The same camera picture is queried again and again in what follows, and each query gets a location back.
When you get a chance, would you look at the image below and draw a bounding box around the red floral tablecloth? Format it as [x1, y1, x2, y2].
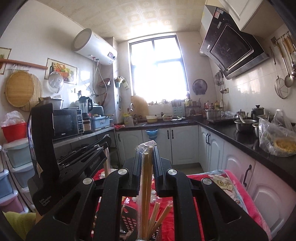
[92, 167, 273, 241]

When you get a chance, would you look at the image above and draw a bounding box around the blue dish tub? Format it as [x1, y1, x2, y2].
[90, 116, 110, 131]

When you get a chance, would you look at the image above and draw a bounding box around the fruit picture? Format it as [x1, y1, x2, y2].
[44, 58, 78, 85]

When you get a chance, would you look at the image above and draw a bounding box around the wall fan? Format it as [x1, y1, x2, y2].
[192, 79, 208, 95]

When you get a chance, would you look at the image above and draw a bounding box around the green sleeve forearm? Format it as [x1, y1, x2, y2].
[3, 211, 36, 240]

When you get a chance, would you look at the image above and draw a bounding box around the wooden cutting board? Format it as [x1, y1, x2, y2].
[130, 95, 149, 120]

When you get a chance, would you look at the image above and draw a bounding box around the round bamboo board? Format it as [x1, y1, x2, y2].
[4, 70, 43, 111]

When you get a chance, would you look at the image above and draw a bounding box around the black range hood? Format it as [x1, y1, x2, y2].
[200, 5, 269, 79]

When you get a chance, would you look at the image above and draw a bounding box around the clear plastic bag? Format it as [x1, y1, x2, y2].
[258, 109, 295, 157]

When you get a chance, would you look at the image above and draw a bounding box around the wooden rolling pin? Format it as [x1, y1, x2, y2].
[0, 58, 48, 70]

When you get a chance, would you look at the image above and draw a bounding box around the chopsticks pair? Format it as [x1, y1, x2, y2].
[137, 140, 157, 240]
[149, 201, 173, 237]
[147, 201, 160, 239]
[103, 147, 111, 177]

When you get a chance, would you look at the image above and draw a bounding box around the blue hanging basin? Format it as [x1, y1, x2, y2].
[145, 130, 158, 141]

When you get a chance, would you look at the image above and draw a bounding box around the white water heater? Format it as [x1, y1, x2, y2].
[71, 28, 117, 65]

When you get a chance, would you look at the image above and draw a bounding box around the black plastic utensil basket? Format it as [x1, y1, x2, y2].
[120, 197, 163, 241]

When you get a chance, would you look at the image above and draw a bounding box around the red plastic basin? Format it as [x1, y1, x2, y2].
[1, 123, 27, 143]

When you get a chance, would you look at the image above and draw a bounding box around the white upper cabinet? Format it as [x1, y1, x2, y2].
[206, 0, 284, 39]

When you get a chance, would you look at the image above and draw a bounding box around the steel mixing bowl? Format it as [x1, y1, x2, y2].
[234, 119, 257, 133]

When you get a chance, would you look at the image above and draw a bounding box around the black microwave oven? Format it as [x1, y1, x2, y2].
[53, 108, 84, 140]

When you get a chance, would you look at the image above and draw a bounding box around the steel stock pot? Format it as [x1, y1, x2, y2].
[205, 109, 221, 120]

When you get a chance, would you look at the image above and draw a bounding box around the black blender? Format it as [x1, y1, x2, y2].
[79, 96, 93, 133]

